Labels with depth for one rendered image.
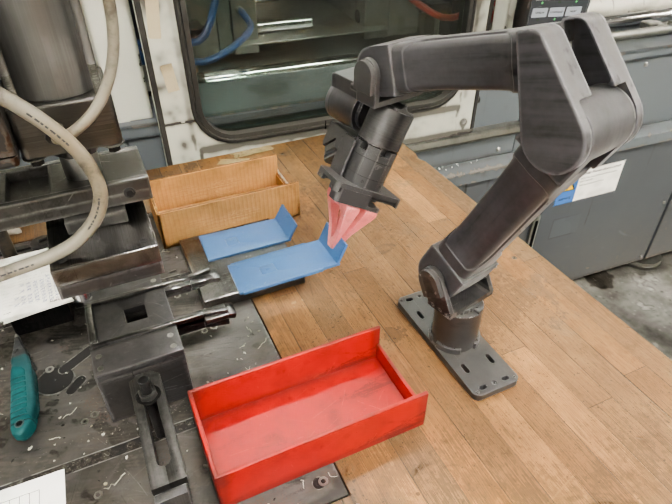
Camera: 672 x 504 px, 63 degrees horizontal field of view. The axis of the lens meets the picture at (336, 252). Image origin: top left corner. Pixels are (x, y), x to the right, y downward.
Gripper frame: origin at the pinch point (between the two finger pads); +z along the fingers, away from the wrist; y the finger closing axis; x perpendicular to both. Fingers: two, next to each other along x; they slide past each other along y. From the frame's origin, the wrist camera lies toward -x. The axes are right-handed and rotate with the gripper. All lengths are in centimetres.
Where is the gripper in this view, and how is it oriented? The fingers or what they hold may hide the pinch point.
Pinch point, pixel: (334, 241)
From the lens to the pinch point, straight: 76.1
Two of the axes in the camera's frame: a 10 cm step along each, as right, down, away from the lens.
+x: 3.9, 4.7, -7.9
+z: -3.9, 8.6, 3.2
